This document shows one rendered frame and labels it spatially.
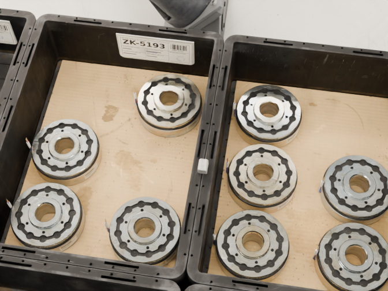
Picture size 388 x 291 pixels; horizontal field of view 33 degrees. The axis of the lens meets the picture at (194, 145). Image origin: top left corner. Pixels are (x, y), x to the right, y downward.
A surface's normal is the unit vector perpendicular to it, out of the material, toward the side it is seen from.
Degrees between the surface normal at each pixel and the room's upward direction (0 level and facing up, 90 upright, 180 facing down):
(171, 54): 90
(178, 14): 77
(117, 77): 0
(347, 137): 0
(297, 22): 0
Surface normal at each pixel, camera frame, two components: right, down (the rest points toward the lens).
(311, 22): -0.02, -0.49
